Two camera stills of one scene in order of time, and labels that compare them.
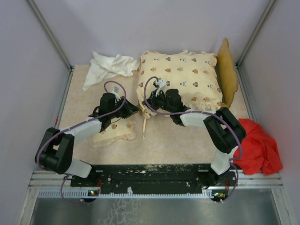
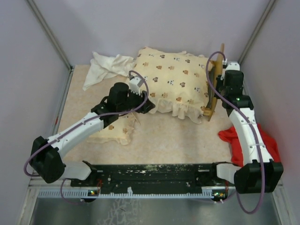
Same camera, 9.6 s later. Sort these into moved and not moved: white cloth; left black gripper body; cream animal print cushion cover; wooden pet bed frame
Moved: wooden pet bed frame; left black gripper body
Not moved: cream animal print cushion cover; white cloth
